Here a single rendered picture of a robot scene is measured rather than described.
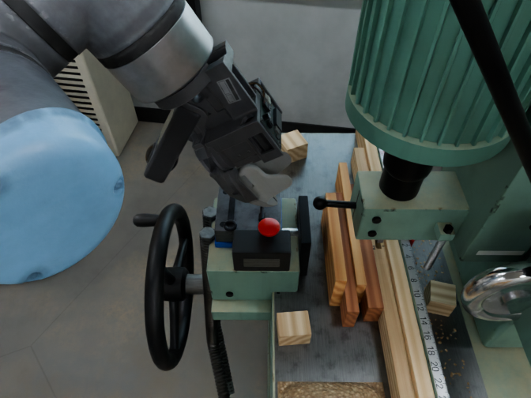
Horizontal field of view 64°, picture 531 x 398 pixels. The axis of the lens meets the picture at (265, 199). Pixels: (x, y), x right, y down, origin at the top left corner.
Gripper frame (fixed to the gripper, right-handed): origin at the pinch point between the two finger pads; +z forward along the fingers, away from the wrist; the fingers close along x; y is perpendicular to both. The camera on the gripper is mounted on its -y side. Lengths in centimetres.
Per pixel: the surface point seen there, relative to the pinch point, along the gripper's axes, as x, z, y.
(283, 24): 136, 45, -19
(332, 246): -0.2, 13.9, 3.1
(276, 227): -0.4, 5.6, -1.5
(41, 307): 37, 51, -127
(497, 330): -7.7, 36.6, 20.0
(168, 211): 9.1, 4.1, -21.0
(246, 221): 2.5, 5.6, -6.4
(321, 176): 20.9, 20.8, 0.0
